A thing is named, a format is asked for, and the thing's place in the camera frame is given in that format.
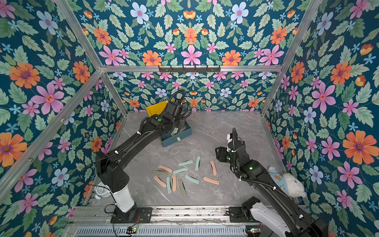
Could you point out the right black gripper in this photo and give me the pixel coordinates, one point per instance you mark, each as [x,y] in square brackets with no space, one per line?
[234,142]

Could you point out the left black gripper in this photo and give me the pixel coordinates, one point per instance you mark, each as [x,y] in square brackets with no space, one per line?
[182,121]

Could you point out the teal top drawer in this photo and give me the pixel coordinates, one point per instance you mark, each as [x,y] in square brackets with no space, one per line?
[167,140]

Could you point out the olive knife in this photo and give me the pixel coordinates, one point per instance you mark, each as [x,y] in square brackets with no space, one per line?
[159,172]
[175,131]
[182,188]

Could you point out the yellow drawer cabinet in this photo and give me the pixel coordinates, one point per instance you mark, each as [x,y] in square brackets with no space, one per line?
[157,108]

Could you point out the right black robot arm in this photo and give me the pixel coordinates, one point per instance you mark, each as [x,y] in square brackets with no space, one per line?
[286,219]

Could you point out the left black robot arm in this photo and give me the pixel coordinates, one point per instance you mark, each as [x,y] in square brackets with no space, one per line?
[110,168]

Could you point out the pink knife lower right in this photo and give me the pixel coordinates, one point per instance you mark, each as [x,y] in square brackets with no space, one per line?
[212,181]

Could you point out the pink knife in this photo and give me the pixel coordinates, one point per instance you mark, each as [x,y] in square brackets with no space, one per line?
[169,170]
[160,182]
[212,181]

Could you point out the mint knife upper center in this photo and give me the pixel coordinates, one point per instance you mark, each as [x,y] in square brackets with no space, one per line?
[185,163]

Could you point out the mint knife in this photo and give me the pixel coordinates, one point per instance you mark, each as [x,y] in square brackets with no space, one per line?
[185,163]
[177,171]
[168,184]

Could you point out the mint knife diagonal center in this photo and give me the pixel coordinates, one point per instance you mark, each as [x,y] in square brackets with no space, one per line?
[189,178]

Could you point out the pink knife upper left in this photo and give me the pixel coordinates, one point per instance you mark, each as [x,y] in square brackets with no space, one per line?
[169,170]

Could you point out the pink knife vertical center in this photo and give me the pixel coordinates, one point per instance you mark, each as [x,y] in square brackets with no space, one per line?
[174,183]

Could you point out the pink knife lower left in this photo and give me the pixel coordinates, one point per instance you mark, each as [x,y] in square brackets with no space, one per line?
[160,182]

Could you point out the mint knife lower left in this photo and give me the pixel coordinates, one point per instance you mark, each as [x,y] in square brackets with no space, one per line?
[168,184]

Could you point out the black hook rail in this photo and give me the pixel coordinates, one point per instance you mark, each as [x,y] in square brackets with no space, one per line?
[188,69]

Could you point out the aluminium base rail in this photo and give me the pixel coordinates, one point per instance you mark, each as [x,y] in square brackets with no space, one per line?
[186,214]

